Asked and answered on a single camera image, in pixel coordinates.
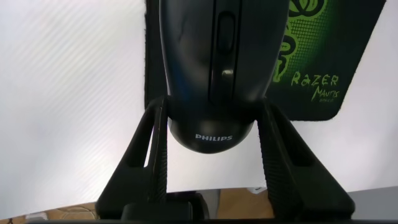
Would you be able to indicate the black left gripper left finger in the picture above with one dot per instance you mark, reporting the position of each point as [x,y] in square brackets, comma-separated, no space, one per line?
[133,186]

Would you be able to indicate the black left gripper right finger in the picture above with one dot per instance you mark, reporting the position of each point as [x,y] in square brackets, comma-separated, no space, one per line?
[298,186]

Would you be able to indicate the black Philips computer mouse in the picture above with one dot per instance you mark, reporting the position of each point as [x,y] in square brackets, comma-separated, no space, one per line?
[202,62]

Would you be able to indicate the black green Razer mouse pad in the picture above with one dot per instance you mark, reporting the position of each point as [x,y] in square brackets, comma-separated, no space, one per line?
[320,62]

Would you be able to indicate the small white floor object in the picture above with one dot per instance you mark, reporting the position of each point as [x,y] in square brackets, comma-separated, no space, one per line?
[257,189]

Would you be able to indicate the white power strip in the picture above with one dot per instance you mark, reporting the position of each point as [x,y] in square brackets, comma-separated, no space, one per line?
[36,216]

